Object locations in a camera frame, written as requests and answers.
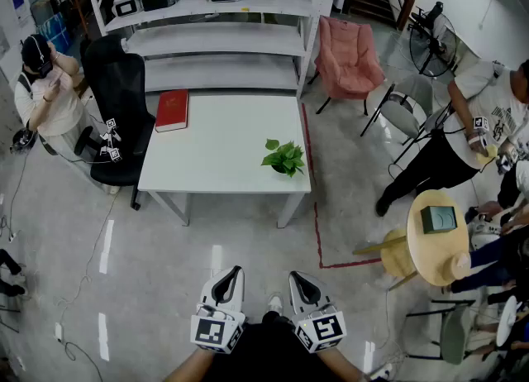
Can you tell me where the brown wooden post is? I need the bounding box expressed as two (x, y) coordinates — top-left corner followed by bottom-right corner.
(396, 0), (422, 32)

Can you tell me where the person's left forearm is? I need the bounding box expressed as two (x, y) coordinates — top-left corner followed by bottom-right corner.
(164, 346), (217, 382)

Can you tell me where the person's white shoe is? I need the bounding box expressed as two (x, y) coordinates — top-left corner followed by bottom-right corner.
(266, 292), (285, 315)

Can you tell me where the round wooden side table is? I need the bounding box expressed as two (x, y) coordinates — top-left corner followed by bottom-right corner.
(407, 189), (471, 289)

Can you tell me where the grey folding chair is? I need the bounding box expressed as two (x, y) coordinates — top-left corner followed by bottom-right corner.
(425, 101), (458, 137)
(360, 74), (435, 150)

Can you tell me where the black round device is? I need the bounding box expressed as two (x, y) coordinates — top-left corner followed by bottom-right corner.
(11, 128), (39, 154)

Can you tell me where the light wooden stool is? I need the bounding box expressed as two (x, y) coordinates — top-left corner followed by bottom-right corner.
(352, 229), (418, 293)

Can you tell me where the blue wrapped bundle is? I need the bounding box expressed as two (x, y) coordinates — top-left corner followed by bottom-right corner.
(36, 12), (74, 55)

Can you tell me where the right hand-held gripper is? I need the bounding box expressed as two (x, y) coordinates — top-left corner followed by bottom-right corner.
(288, 270), (346, 355)

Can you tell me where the red hardcover book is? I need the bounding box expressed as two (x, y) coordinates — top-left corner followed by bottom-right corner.
(155, 88), (190, 133)

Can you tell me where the black office chair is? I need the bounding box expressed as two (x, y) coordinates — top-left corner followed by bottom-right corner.
(74, 35), (157, 211)

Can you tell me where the grey padded chair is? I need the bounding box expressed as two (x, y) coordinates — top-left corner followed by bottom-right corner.
(407, 299), (476, 365)

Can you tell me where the dark green box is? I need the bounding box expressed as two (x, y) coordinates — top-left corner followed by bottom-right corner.
(420, 205), (459, 235)

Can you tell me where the spare hand-held gripper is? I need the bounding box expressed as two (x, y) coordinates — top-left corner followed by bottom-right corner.
(98, 144), (123, 165)
(105, 117), (123, 142)

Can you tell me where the person's black clothing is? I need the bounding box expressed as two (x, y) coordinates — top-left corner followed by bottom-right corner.
(198, 309), (338, 382)

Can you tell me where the person's right forearm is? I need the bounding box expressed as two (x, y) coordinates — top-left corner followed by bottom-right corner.
(316, 346), (369, 382)

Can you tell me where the black standing fan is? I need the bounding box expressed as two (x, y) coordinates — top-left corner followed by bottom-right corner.
(408, 12), (459, 79)

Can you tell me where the white round disc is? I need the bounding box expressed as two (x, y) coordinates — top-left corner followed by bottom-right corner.
(495, 295), (517, 348)

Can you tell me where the pink folding armchair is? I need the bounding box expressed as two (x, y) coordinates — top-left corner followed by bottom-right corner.
(307, 15), (386, 117)

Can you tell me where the green potted plant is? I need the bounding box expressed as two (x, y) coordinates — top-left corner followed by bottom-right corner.
(260, 138), (307, 179)

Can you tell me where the white metal shelving unit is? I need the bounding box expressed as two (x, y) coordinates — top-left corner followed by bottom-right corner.
(81, 0), (344, 98)

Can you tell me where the white extension socket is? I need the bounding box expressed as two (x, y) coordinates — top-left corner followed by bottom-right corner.
(369, 362), (393, 381)

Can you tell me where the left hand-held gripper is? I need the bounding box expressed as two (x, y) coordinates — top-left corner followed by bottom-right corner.
(189, 265), (248, 356)

